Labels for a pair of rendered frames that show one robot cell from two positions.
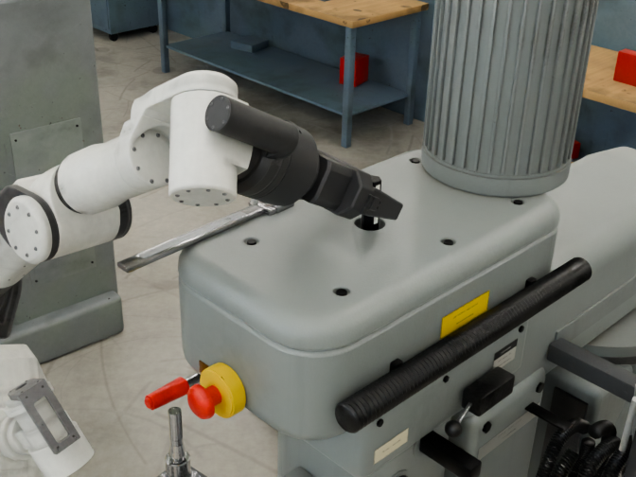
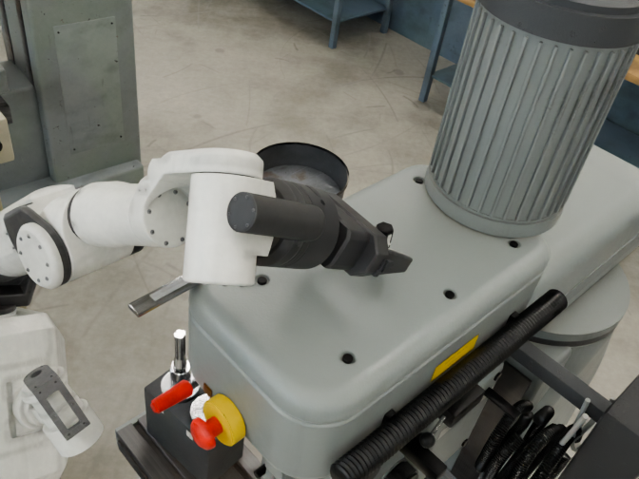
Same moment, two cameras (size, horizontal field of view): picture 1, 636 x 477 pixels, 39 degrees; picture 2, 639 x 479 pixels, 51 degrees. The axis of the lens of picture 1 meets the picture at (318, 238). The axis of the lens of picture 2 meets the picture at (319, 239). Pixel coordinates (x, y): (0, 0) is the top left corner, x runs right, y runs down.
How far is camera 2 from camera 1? 35 cm
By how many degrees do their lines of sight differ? 12
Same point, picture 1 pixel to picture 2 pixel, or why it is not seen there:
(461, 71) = (483, 121)
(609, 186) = (579, 193)
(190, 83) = (213, 164)
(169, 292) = not seen: hidden behind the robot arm
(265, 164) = (286, 246)
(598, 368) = (552, 373)
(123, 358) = not seen: hidden behind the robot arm
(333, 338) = (337, 414)
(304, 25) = not seen: outside the picture
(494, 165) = (498, 209)
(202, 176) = (219, 273)
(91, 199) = (104, 241)
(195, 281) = (204, 323)
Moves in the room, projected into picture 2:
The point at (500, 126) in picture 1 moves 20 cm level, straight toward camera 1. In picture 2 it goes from (511, 177) to (507, 281)
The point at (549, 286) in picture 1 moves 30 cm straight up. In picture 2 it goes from (531, 324) to (625, 137)
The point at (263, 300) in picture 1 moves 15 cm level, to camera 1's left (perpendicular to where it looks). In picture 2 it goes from (271, 364) to (126, 349)
